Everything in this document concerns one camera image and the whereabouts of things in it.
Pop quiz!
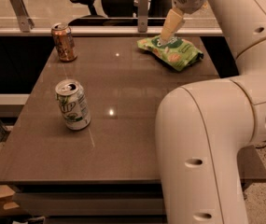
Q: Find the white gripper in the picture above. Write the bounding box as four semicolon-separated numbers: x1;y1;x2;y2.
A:
160;0;205;45

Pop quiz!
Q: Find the green rice chip bag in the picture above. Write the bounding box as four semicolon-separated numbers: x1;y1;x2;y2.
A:
137;35;203;72

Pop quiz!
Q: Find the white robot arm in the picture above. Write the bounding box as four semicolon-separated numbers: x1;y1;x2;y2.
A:
155;0;266;224

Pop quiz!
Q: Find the copper brown soda can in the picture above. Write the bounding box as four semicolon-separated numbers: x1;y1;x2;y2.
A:
51;22;77;62

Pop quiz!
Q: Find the white green 7up can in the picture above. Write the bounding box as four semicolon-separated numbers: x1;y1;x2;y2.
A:
55;79;91;131

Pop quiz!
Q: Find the black office chair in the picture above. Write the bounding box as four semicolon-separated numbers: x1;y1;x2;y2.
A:
69;0;172;26

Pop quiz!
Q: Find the brown table with drawers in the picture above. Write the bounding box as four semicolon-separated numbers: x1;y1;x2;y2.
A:
0;37;255;224

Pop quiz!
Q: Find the middle metal railing bracket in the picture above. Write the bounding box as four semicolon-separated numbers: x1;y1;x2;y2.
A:
138;0;148;33

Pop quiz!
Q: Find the metal railing bracket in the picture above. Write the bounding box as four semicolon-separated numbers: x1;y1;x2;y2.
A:
138;0;148;33
9;0;35;33

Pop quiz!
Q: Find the left metal railing bracket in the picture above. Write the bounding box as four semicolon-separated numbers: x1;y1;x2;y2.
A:
9;0;35;33

